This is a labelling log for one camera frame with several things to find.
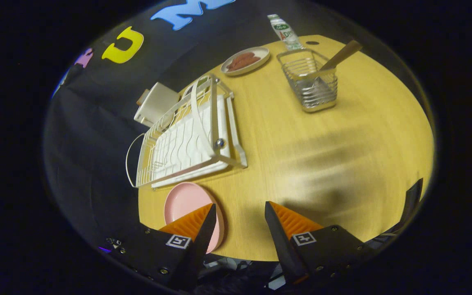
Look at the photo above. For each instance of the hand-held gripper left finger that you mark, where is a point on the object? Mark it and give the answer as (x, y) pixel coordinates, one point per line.
(201, 246)

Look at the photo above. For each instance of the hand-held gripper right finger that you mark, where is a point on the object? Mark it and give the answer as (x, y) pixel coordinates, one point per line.
(281, 241)

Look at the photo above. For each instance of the pink plate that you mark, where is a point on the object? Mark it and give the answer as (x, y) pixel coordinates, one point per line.
(187, 203)

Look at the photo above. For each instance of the beige round dish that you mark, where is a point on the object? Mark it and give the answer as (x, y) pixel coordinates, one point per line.
(262, 53)

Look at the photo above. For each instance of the cream toaster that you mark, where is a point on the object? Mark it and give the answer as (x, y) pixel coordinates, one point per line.
(157, 104)

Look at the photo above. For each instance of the toast bread slice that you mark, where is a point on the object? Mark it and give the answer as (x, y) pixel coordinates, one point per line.
(141, 98)

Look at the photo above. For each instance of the black backdrop cloth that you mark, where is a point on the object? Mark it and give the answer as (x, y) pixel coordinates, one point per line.
(109, 106)

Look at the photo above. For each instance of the red meat slice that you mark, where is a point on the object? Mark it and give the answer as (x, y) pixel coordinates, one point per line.
(244, 56)
(244, 64)

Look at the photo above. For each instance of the white drink bottle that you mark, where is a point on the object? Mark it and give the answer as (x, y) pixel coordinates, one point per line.
(286, 32)

